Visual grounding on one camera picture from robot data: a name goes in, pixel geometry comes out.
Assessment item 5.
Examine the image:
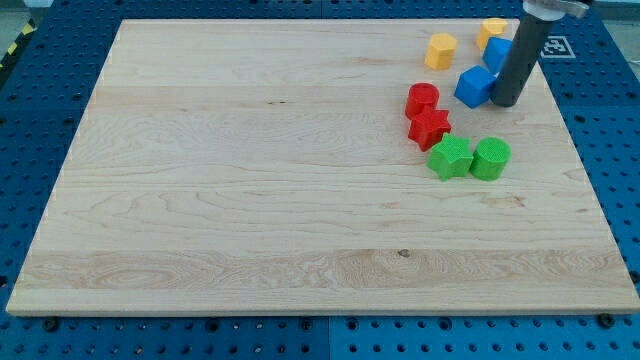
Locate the light wooden board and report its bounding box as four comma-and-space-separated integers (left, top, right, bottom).
7, 19, 639, 317

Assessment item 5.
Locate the green star block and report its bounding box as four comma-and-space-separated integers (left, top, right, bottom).
426, 133, 474, 181

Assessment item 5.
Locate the black bolt right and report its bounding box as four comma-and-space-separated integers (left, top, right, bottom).
597, 313, 616, 329

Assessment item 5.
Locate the silver rod mount flange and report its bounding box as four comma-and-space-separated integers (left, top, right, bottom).
523, 0, 593, 22

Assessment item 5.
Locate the yellow hexagon block front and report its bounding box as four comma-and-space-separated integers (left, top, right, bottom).
424, 33, 457, 70

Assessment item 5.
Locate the red cylinder block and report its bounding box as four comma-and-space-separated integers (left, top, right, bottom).
405, 82, 440, 119

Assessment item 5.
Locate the black bolt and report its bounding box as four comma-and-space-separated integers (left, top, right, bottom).
42, 317, 60, 333
597, 313, 616, 329

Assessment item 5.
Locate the black bolt left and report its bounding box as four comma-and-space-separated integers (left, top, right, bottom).
42, 317, 60, 333

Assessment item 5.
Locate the yellow hexagon block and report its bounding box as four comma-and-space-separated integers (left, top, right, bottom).
476, 18, 508, 50
424, 33, 457, 70

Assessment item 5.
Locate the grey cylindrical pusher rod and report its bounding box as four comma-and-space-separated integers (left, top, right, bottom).
491, 13, 556, 107

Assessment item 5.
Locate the blue cube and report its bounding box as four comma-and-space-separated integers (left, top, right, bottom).
482, 37, 512, 74
454, 65, 496, 109

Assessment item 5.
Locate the white fiducial marker tag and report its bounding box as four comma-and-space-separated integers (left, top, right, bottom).
540, 35, 576, 59

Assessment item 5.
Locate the blue cube behind rod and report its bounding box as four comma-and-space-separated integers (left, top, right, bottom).
482, 37, 512, 74

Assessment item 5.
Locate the green cylinder block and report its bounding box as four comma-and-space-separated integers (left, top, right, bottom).
469, 137, 511, 181

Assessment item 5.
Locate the yellow hexagon block rear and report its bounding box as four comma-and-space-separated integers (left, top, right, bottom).
476, 18, 508, 50

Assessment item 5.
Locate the red star block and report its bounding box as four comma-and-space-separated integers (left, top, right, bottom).
408, 108, 452, 152

